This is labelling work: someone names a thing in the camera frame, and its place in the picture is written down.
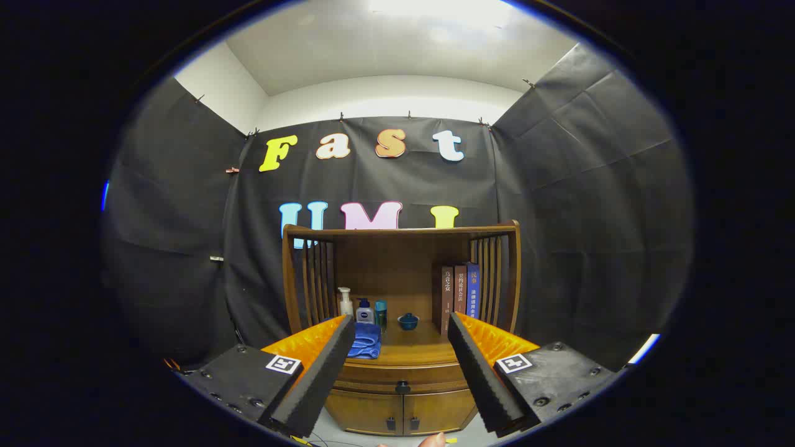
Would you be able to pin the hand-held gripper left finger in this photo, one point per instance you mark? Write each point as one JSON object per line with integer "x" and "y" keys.
{"x": 323, "y": 379}

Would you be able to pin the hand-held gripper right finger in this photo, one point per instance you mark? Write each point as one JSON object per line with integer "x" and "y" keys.
{"x": 481, "y": 379}

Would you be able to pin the wooden drawer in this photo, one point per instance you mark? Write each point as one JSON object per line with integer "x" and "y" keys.
{"x": 385, "y": 375}

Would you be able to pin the wooden cabinet door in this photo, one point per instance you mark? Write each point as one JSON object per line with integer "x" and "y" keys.
{"x": 438, "y": 411}
{"x": 363, "y": 411}

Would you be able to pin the wooden countertop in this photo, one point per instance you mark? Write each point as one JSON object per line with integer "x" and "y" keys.
{"x": 413, "y": 347}

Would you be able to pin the wooden cabinet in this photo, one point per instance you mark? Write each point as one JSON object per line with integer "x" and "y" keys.
{"x": 385, "y": 261}

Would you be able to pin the blue folded towel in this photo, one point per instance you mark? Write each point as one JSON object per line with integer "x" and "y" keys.
{"x": 366, "y": 341}

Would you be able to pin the white pump bottle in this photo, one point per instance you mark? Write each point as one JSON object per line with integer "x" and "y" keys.
{"x": 346, "y": 307}

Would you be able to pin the white bottle with blue cap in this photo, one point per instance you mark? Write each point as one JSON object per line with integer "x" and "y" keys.
{"x": 365, "y": 313}

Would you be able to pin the teal tumbler bottle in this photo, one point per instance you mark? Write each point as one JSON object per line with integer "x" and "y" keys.
{"x": 381, "y": 313}

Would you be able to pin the blue book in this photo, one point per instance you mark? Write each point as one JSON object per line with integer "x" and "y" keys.
{"x": 472, "y": 292}

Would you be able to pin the dark brown book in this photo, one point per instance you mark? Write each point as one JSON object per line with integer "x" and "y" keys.
{"x": 447, "y": 298}

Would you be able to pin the reddish brown book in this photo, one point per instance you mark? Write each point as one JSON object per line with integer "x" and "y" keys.
{"x": 460, "y": 288}

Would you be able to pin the blue lidded tea cup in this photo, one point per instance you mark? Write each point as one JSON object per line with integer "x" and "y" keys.
{"x": 408, "y": 322}

